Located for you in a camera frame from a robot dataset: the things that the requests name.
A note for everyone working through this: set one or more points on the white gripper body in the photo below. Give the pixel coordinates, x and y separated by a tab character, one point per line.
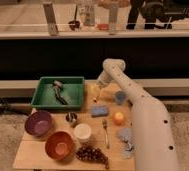
104	79

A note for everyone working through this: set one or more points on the yellow banana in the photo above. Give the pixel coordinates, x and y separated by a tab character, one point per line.
95	91

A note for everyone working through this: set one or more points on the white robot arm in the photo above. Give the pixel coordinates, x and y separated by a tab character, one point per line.
154	147

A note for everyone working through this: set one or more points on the blue plastic cup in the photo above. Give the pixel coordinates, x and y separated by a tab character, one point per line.
120	97

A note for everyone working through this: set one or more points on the small metal cup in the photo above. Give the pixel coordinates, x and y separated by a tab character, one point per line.
71	118

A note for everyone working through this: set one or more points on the white cup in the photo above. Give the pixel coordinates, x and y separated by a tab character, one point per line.
83	132

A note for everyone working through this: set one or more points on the blue sponge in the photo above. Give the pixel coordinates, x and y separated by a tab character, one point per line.
99	111

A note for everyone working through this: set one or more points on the green plastic tray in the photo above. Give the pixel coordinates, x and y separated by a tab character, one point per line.
72	91

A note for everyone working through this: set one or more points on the orange fruit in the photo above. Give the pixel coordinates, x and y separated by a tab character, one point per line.
118	118

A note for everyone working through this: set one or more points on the grey tool in tray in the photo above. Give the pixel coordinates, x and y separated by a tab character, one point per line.
57	85

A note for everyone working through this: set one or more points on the wooden board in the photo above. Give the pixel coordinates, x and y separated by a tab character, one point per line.
31	153

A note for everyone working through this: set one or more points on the grey blue cloth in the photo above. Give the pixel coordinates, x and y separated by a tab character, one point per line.
125	136

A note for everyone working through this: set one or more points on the bunch of dark grapes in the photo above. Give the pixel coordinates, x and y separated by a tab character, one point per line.
92	155

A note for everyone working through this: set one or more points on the purple bowl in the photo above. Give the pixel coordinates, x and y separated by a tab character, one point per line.
38	123

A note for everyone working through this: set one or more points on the orange bowl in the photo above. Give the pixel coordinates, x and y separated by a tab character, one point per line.
59	145

